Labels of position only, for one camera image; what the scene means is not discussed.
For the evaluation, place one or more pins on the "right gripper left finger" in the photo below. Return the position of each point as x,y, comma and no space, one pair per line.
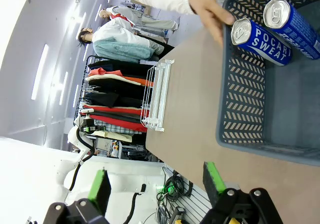
101,194

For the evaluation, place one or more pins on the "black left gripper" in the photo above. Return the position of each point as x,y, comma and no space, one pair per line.
88,120

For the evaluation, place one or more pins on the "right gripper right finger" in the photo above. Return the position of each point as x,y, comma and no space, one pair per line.
212,184

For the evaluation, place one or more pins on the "blue-grey plastic basket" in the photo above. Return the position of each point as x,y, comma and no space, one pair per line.
245,96

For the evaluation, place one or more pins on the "blue Pocari Sweat can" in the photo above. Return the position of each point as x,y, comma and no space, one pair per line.
295,26
265,43

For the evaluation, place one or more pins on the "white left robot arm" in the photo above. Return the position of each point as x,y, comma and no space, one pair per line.
72,138

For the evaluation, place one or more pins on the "person's right hand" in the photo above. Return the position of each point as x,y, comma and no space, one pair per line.
210,11

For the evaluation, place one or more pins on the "pale yellow hanging garment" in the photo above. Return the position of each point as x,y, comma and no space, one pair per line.
112,135

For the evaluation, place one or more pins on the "cluttered equipment shelf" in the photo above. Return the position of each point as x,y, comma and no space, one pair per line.
110,147

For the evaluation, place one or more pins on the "grey ribbed floor panel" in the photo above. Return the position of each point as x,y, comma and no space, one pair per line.
197,204

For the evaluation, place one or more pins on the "plaid hanging shirt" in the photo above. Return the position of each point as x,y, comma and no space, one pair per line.
125,130

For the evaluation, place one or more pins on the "black hanging garments bundle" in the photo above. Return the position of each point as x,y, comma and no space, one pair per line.
112,93

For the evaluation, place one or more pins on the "cream hanging garment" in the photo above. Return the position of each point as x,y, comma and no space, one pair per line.
107,78

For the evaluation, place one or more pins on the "white ceiling light strip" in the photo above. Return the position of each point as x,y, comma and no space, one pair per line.
40,71
63,86

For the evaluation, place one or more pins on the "orange-red hanging garment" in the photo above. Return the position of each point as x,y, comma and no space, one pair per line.
100,71

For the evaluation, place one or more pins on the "black hanging garment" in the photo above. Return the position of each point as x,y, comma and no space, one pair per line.
120,66

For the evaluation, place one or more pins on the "black clothes rack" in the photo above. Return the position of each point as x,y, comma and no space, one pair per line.
86,61

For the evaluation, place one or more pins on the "dark-haired mannequin white shirt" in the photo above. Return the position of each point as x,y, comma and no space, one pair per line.
115,31

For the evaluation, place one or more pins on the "bald mannequin grey clothes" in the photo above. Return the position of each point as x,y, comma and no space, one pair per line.
155,23

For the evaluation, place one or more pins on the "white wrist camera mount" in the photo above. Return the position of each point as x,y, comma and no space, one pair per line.
87,110

